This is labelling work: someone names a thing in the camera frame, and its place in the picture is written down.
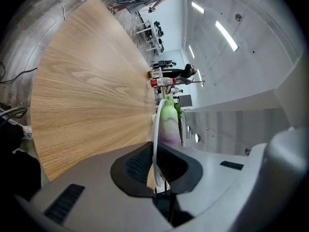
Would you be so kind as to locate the white plate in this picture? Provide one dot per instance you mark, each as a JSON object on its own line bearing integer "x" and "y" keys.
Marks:
{"x": 155, "y": 139}

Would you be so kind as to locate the person's dark clothing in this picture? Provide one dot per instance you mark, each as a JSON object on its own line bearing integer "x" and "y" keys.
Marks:
{"x": 17, "y": 158}

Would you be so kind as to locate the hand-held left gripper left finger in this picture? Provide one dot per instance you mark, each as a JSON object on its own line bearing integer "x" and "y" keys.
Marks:
{"x": 91, "y": 178}

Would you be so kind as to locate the clear bottle with red cap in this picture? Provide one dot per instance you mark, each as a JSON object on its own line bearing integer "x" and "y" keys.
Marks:
{"x": 161, "y": 82}

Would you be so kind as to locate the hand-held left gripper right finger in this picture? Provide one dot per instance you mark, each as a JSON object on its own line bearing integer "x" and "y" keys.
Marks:
{"x": 231, "y": 178}

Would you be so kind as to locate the wooden table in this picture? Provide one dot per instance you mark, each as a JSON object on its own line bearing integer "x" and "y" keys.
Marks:
{"x": 91, "y": 86}

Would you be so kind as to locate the green plant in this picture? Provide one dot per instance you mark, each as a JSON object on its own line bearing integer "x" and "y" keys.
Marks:
{"x": 180, "y": 110}

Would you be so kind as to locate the white desks with chairs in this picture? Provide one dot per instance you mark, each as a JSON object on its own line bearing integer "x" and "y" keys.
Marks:
{"x": 153, "y": 35}

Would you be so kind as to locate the grey metal chair frame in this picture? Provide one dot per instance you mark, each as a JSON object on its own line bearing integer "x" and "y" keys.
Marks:
{"x": 13, "y": 111}

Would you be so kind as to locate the green and purple eggplant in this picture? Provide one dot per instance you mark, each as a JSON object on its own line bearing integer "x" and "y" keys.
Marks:
{"x": 169, "y": 122}

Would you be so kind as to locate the long ceiling light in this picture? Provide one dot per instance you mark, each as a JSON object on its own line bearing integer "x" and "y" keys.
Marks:
{"x": 198, "y": 7}
{"x": 199, "y": 77}
{"x": 227, "y": 35}
{"x": 191, "y": 51}

